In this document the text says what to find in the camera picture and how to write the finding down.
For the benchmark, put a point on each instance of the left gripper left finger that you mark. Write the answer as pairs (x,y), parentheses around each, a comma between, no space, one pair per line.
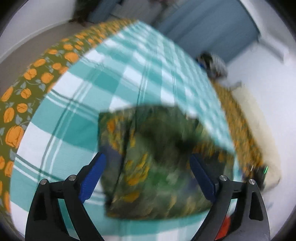
(45,220)

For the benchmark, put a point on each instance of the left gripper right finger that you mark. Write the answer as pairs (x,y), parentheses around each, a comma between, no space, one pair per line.
(242,201)

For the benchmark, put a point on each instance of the green landscape print jacket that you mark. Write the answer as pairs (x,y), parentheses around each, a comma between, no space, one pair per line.
(147,174)

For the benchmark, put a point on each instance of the clothes pile on chair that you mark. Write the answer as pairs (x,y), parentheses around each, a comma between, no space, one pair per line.
(214,66)

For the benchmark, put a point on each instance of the orange fleece blanket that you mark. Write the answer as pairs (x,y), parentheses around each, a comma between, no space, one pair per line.
(224,228)

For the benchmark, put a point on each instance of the orange floral green quilt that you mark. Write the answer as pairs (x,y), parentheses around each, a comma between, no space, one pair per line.
(43,74)

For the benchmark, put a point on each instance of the blue curtain right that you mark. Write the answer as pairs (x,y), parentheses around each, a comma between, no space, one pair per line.
(222,27)

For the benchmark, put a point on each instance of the teal plaid bed sheet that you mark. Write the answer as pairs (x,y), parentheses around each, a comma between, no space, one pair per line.
(137,65)

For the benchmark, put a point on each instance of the coats on standing rack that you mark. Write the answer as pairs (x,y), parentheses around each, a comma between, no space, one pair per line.
(83,8)

